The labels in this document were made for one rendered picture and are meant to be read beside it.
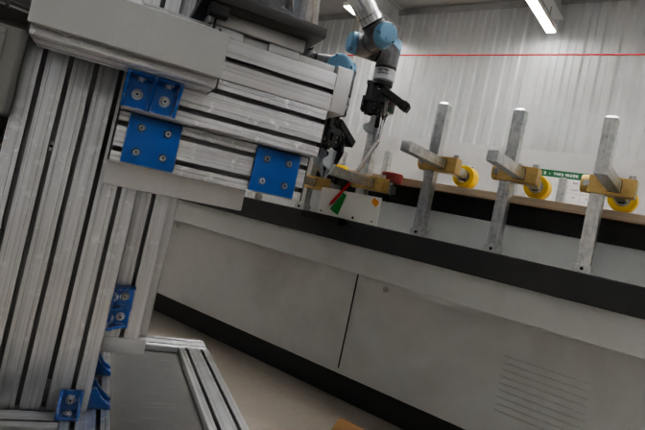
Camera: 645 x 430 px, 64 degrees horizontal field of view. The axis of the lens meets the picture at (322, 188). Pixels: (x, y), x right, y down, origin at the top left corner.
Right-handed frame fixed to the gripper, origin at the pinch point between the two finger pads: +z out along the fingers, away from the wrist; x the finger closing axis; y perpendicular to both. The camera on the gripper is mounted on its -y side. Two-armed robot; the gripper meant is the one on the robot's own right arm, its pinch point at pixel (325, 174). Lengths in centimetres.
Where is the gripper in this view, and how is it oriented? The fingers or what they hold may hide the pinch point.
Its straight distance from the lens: 160.7
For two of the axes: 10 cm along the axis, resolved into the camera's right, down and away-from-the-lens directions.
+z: -2.1, 9.8, -0.4
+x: 7.9, 1.5, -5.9
